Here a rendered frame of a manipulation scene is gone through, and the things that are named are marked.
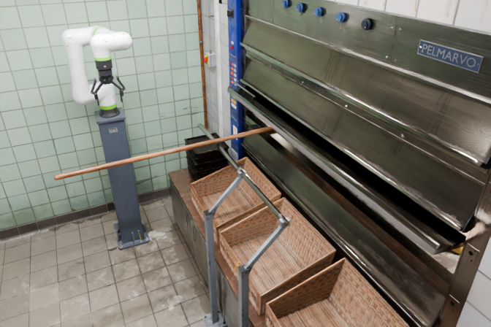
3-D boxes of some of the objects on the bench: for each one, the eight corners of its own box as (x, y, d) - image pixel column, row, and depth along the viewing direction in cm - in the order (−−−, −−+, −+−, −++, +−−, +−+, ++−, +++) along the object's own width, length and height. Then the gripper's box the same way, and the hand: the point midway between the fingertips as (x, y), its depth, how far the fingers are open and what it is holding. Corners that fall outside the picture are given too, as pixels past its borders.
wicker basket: (283, 228, 266) (284, 195, 253) (333, 285, 222) (338, 249, 209) (218, 249, 248) (216, 216, 235) (259, 318, 203) (259, 281, 190)
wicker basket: (247, 185, 314) (247, 155, 301) (281, 225, 268) (283, 193, 255) (190, 200, 296) (187, 169, 283) (216, 247, 250) (215, 212, 237)
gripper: (125, 64, 232) (130, 98, 242) (81, 69, 223) (88, 104, 232) (127, 67, 226) (132, 101, 236) (82, 72, 217) (89, 108, 226)
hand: (109, 101), depth 234 cm, fingers open, 13 cm apart
